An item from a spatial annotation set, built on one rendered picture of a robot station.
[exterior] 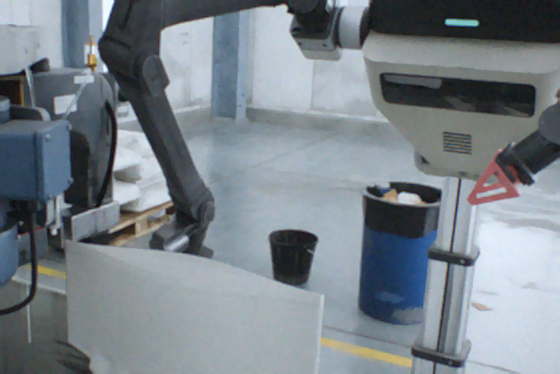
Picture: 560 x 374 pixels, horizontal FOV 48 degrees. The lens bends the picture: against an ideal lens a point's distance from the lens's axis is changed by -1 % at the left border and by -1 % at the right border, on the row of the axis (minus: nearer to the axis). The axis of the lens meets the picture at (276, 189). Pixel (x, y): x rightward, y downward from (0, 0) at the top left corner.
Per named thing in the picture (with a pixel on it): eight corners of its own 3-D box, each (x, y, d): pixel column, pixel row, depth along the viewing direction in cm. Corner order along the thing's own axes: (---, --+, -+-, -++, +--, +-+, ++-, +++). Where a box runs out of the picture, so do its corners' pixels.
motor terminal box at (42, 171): (75, 203, 86) (72, 118, 83) (50, 225, 76) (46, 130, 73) (14, 200, 85) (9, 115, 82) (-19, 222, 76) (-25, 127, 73)
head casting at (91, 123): (116, 201, 132) (114, 57, 125) (28, 232, 110) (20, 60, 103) (10, 181, 144) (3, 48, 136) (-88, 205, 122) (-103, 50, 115)
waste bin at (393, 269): (447, 300, 355) (461, 188, 339) (429, 337, 309) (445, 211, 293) (365, 283, 373) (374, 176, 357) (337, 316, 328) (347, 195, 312)
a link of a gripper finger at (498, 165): (454, 188, 99) (504, 152, 95) (460, 180, 105) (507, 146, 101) (481, 222, 98) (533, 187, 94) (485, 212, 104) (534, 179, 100)
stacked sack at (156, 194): (191, 198, 489) (192, 179, 485) (140, 219, 430) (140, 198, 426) (146, 190, 505) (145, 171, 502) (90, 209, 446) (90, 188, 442)
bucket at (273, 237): (323, 275, 382) (326, 234, 376) (305, 292, 356) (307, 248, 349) (278, 265, 394) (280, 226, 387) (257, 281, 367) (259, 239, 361)
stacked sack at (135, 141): (173, 152, 475) (173, 133, 471) (138, 162, 436) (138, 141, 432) (102, 142, 500) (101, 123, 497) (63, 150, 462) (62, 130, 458)
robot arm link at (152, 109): (162, 46, 93) (115, 24, 99) (135, 69, 91) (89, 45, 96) (224, 210, 127) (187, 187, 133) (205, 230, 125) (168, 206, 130)
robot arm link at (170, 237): (216, 200, 124) (185, 181, 129) (172, 228, 117) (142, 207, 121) (215, 244, 132) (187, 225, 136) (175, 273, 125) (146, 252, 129)
